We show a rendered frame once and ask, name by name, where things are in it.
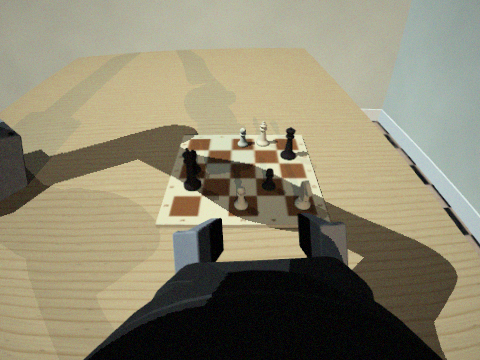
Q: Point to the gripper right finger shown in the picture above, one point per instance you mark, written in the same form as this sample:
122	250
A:
318	237

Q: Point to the brown and cream chessboard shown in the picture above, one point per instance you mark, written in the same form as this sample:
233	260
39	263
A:
224	167

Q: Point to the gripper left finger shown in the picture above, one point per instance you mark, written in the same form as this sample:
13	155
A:
202	243

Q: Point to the white bishop chess piece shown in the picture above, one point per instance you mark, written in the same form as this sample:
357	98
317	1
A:
263	141

